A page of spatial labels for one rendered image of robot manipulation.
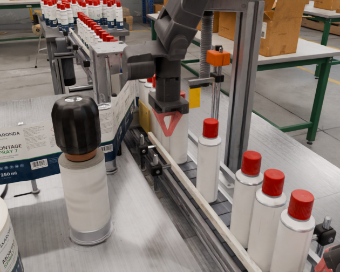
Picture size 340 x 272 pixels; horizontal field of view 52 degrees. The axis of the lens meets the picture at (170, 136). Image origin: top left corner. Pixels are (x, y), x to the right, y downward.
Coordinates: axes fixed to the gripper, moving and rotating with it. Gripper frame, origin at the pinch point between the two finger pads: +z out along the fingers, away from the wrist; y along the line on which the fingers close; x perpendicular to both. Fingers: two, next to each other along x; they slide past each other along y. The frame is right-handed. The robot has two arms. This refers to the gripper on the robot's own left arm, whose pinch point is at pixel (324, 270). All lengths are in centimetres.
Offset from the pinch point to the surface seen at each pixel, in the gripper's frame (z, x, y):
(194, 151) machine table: 53, -37, -9
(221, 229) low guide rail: 19.4, -10.5, 4.9
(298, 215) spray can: -1.8, -8.3, 1.7
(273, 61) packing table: 123, -108, -116
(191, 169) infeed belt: 39.1, -28.4, -1.0
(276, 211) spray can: 3.8, -10.0, 1.4
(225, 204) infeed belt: 28.3, -15.9, -2.1
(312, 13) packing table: 227, -229, -291
